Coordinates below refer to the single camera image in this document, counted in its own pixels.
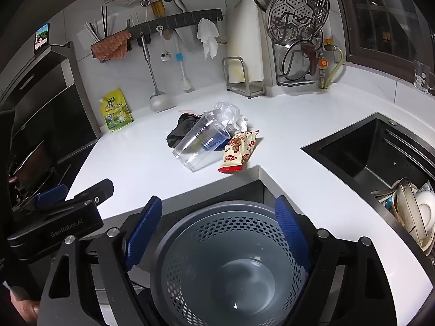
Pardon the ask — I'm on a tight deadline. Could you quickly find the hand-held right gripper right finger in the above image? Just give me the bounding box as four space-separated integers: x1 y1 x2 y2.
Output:
274 195 398 326

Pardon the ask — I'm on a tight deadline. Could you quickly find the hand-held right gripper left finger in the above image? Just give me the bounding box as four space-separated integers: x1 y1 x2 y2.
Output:
37 195 164 326

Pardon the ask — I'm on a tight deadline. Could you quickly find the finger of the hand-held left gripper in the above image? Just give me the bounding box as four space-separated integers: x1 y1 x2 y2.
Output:
64 178 114 210
14 183 69 216

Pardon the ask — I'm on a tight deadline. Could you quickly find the grey perforated waste basket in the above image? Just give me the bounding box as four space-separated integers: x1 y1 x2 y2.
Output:
131 200 327 326

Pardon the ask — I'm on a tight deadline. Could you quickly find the clear plastic cup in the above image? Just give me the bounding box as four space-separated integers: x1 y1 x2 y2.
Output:
172 109 232 172

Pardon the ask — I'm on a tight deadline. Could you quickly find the red and cream snack wrapper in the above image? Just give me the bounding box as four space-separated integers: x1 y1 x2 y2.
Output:
218 130 260 174

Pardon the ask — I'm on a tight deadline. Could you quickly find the black bag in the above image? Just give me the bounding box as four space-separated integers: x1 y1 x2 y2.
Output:
166 113 204 149

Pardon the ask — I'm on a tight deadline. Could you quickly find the clear plastic bag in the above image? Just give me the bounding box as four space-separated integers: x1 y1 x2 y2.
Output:
212 102 242 123

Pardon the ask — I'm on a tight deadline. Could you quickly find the person's left hand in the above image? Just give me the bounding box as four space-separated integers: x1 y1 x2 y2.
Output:
10 285 39 323

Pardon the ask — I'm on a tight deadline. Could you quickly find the yellow green seasoning pouch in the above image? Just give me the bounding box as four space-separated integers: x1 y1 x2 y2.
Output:
100 88 134 133

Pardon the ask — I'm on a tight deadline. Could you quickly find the black range hood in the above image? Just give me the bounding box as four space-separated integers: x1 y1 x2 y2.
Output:
0 41 99 211

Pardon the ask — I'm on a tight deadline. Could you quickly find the black kitchen sink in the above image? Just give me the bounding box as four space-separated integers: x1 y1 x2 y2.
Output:
301 111 435 255

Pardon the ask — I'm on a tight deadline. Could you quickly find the steel ladle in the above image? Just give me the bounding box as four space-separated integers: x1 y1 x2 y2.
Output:
140 34 170 112

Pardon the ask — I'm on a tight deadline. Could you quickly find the crumpled white tissue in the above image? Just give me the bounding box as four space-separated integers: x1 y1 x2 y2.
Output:
221 114 250 134

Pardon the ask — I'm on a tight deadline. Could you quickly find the stack of dishes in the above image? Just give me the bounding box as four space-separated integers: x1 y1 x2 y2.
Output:
370 177 435 257

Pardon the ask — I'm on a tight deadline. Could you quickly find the orange dishcloth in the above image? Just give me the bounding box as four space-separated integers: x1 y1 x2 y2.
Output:
91 30 132 62

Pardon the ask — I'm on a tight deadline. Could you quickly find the small steel spoon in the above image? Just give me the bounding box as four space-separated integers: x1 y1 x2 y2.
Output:
156 25 170 62

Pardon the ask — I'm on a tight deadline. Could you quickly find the steel cutting board rack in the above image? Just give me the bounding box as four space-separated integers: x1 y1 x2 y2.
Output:
222 56 266 98

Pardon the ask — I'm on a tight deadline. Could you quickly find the steel lid rack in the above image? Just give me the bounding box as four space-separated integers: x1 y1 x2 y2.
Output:
270 37 327 86

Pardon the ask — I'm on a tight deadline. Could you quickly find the blue headed white brush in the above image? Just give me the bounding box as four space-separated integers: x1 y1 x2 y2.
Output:
174 37 192 92

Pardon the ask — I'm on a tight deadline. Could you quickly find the black smartphone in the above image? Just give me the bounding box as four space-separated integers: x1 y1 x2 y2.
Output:
33 22 51 55

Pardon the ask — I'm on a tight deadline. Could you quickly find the glass pot lid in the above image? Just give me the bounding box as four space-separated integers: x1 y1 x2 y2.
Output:
282 39 323 82

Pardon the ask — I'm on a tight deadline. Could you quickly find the bundle of chopsticks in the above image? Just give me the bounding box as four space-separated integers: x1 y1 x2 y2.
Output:
84 5 118 41

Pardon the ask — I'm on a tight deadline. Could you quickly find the gas valve orange knob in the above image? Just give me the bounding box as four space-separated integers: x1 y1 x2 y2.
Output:
318 37 335 89

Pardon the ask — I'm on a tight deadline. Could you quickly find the brown plastic utensil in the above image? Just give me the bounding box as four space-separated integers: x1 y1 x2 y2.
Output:
301 41 318 75

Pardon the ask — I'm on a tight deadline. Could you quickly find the white hanging cloth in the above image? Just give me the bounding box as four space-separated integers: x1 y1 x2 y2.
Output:
196 18 220 60

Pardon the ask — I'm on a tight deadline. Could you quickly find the white cutting board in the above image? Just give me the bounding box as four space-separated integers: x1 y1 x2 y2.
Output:
226 0 266 85

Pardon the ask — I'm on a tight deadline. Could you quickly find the glass mug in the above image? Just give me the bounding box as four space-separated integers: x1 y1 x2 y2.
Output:
413 59 435 96

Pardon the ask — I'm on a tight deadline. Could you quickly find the perforated steel steamer tray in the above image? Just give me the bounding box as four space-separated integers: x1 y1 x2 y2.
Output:
266 0 330 43

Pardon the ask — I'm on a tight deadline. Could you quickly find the yellow gas hose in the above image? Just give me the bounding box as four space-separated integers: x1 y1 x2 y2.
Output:
319 46 344 90

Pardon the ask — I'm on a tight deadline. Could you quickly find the dark window frame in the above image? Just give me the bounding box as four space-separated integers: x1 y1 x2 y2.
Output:
331 0 435 82

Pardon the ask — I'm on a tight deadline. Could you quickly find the wooden handled utensil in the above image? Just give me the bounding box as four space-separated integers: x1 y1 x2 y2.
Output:
150 0 170 39

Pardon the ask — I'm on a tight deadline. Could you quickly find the black wall hook rail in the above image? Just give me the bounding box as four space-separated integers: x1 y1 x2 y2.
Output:
126 8 224 46

